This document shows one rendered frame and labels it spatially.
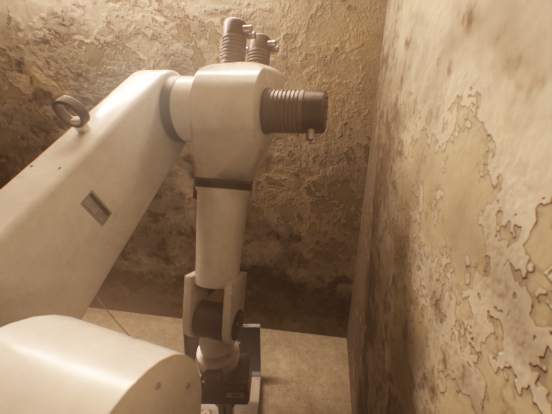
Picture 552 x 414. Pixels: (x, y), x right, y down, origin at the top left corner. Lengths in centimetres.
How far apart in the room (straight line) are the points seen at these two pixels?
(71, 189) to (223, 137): 37
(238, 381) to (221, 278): 44
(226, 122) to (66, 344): 57
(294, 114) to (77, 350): 65
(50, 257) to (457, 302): 69
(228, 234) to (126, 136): 42
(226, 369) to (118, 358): 82
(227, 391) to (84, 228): 85
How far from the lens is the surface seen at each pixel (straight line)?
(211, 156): 88
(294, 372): 178
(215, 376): 120
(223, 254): 99
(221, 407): 150
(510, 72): 44
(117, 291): 222
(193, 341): 167
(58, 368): 44
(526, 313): 38
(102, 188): 75
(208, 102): 81
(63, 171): 69
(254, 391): 166
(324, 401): 171
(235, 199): 97
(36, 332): 51
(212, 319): 108
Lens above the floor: 145
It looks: 25 degrees down
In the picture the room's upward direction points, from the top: 1 degrees counter-clockwise
